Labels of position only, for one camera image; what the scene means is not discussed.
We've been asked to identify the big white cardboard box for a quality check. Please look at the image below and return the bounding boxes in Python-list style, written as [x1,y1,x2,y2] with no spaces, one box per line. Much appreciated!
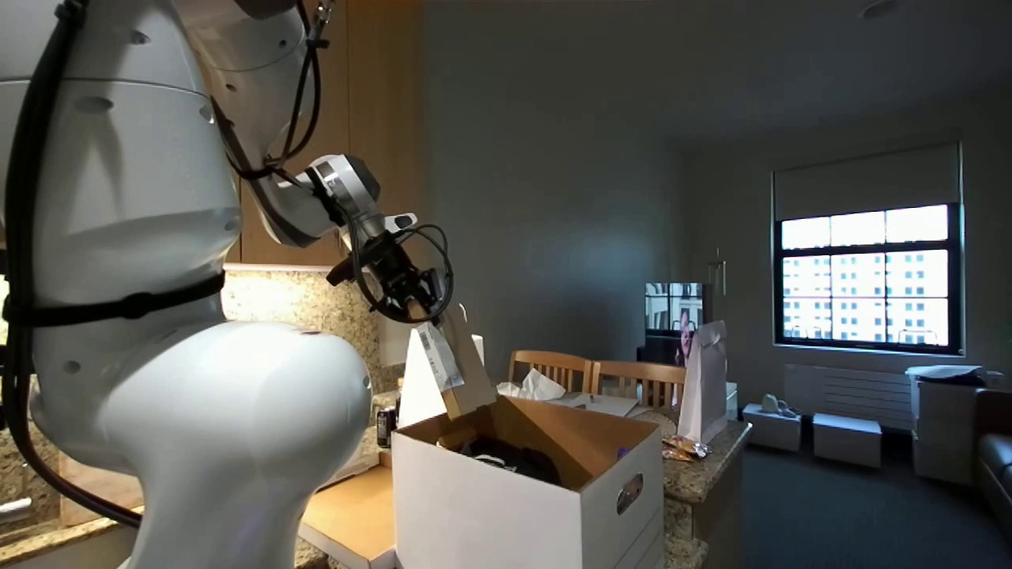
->
[389,394,667,569]

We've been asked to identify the light paper stack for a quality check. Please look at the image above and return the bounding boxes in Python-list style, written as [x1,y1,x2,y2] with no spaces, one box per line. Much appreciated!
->
[571,391,644,419]

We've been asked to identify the white crumpled paper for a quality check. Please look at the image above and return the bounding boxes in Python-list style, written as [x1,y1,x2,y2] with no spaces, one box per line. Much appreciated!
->
[496,367,570,407]

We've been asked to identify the white handled paper bag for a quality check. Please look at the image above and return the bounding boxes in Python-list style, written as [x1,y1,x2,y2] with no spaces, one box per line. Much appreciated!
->
[396,324,490,428]

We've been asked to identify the navy striped Adidas jacket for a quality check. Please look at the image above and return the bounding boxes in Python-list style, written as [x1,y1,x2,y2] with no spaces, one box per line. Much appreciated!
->
[457,432,570,490]

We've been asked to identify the white roller blind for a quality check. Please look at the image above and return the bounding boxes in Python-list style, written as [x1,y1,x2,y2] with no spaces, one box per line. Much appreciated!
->
[769,142,963,225]

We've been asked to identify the wooden chair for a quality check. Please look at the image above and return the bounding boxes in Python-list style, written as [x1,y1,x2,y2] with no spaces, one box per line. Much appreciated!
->
[591,358,689,419]
[510,346,593,399]

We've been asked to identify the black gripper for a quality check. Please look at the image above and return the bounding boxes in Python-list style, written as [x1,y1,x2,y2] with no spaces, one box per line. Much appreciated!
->
[347,219,457,334]

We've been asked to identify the window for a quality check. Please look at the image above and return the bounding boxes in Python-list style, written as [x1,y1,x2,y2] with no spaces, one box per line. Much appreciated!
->
[773,201,963,358]

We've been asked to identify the television screen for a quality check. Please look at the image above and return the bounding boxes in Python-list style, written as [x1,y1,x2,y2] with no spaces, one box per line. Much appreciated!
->
[643,277,711,339]

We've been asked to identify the white wall radiator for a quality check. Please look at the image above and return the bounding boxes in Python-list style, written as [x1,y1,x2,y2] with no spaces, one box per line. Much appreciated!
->
[782,359,918,428]

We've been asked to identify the white waste bin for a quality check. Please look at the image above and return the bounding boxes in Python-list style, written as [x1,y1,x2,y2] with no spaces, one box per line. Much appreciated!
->
[903,363,991,490]

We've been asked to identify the grey ottoman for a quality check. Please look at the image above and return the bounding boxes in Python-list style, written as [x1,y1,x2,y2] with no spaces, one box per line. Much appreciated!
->
[810,411,886,471]
[739,394,807,457]

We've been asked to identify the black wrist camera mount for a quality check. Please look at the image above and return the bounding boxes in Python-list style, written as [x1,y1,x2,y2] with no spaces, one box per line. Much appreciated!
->
[323,208,423,290]

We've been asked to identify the dark sofa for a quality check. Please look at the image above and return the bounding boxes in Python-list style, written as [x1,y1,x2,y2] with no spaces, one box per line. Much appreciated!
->
[971,387,1012,530]

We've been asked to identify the wooden wall cabinets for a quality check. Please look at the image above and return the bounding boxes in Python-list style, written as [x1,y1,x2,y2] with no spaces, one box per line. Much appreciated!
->
[224,0,433,268]

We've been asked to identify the small white printed bag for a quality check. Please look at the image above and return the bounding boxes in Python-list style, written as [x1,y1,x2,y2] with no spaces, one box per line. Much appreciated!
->
[673,316,733,445]

